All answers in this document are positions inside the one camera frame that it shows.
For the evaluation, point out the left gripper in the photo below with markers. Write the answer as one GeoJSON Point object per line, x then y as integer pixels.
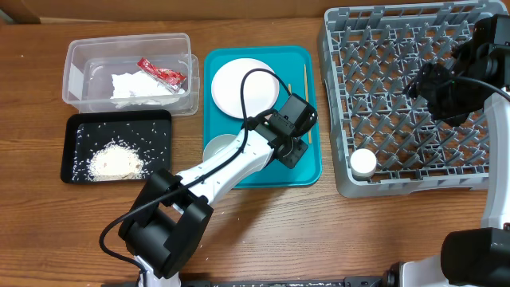
{"type": "Point", "coordinates": [292, 159]}

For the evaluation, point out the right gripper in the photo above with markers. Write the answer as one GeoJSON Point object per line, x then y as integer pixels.
{"type": "Point", "coordinates": [422, 85]}

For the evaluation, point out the white round plate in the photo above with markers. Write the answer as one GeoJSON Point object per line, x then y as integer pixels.
{"type": "Point", "coordinates": [260, 91]}

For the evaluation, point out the white cup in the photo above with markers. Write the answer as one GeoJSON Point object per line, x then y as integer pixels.
{"type": "Point", "coordinates": [363, 163]}

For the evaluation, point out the red snack wrapper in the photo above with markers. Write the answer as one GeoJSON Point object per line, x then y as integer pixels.
{"type": "Point", "coordinates": [169, 78]}

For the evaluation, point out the white napkin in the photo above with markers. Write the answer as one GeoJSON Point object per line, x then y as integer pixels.
{"type": "Point", "coordinates": [139, 88]}

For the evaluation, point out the pile of rice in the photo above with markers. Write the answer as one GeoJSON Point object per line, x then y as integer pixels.
{"type": "Point", "coordinates": [121, 150]}

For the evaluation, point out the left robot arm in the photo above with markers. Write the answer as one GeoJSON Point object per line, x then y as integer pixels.
{"type": "Point", "coordinates": [171, 212]}

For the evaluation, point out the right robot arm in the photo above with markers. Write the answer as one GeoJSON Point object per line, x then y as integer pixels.
{"type": "Point", "coordinates": [477, 80]}

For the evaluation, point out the grey dishwasher rack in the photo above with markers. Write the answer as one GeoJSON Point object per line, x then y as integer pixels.
{"type": "Point", "coordinates": [368, 55]}

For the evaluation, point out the grey-white empty bowl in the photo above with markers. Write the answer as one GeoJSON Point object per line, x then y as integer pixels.
{"type": "Point", "coordinates": [217, 144]}

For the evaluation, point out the teal serving tray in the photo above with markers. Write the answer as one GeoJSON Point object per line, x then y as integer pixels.
{"type": "Point", "coordinates": [287, 62]}

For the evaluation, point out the black plastic tray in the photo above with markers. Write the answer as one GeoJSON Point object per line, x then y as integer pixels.
{"type": "Point", "coordinates": [75, 120]}

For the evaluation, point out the clear plastic bin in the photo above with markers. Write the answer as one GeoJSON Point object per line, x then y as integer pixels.
{"type": "Point", "coordinates": [90, 63]}

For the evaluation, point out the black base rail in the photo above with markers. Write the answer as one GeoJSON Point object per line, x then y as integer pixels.
{"type": "Point", "coordinates": [370, 281]}

